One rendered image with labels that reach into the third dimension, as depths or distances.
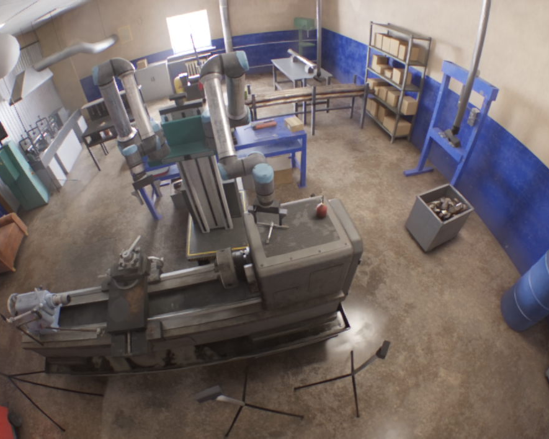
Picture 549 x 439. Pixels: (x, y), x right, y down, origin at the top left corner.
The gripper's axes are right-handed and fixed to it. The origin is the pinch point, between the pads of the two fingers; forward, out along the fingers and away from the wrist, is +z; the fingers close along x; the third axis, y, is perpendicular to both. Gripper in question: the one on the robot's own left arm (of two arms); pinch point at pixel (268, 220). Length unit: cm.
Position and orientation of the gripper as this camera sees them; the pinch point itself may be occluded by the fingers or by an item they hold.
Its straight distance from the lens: 142.0
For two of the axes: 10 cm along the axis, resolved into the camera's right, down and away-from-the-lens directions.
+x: 9.8, 1.1, -1.7
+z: 0.6, 6.6, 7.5
